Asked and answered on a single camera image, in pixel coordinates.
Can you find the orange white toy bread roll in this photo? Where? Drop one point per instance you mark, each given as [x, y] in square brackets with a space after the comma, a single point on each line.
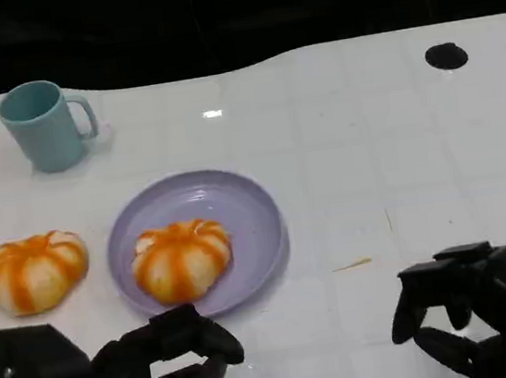
[180, 259]
[35, 273]

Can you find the lilac plate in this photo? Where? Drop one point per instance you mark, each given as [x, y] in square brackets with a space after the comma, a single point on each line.
[247, 217]

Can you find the pale green mug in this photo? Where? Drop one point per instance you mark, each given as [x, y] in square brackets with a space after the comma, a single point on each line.
[44, 130]

